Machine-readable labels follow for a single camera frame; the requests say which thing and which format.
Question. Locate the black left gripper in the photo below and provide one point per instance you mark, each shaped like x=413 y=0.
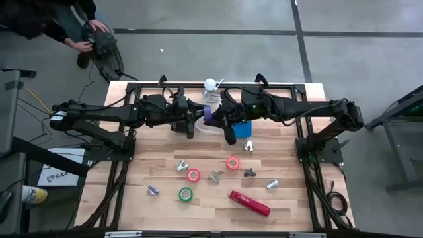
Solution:
x=181 y=109

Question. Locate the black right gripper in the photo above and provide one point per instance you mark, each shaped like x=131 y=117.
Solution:
x=233 y=105

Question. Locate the purple tape roll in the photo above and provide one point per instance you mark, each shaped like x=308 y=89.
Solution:
x=208 y=114

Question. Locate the light grey staple remover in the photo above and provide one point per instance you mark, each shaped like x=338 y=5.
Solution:
x=249 y=146

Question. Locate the orange tape roll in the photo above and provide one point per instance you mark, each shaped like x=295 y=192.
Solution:
x=228 y=166

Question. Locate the green tape roll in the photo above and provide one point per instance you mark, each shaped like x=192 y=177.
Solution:
x=181 y=197

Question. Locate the red stapler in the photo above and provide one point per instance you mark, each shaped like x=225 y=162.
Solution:
x=249 y=203

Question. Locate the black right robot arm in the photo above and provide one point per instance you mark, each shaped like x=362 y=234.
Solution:
x=314 y=107

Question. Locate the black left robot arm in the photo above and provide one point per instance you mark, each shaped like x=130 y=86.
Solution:
x=99 y=114

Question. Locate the silver staple remover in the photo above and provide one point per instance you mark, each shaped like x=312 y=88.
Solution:
x=182 y=165

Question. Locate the black staple remover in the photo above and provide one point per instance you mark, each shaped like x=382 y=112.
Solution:
x=250 y=172

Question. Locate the red tape roll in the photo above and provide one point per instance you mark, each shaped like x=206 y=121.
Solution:
x=189 y=178

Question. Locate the purple tinted staple remover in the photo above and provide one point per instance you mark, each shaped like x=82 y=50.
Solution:
x=153 y=190

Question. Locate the clear plastic bin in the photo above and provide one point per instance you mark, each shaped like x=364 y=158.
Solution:
x=206 y=129

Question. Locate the blue slotted plastic basket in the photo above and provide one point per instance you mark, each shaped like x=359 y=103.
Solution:
x=244 y=129

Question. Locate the white light bulb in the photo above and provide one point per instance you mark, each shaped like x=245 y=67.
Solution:
x=210 y=84

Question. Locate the small silver cylinder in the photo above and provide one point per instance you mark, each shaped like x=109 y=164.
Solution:
x=272 y=184

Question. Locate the black mesh object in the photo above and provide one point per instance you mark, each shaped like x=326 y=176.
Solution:
x=107 y=53

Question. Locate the white printed sheet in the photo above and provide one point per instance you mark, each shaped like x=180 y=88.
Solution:
x=62 y=172

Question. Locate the black diagonal bar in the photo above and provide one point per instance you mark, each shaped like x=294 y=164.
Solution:
x=49 y=157

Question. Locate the black side stand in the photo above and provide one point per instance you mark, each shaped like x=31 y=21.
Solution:
x=396 y=132

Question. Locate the yellow and white can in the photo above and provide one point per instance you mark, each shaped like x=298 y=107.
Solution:
x=34 y=195

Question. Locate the grey cabinet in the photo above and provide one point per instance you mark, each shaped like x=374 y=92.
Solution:
x=8 y=109
x=11 y=195

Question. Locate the person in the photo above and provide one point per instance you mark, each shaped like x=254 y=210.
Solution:
x=29 y=20

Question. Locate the black aluminium rig frame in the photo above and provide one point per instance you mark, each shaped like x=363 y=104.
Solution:
x=284 y=86

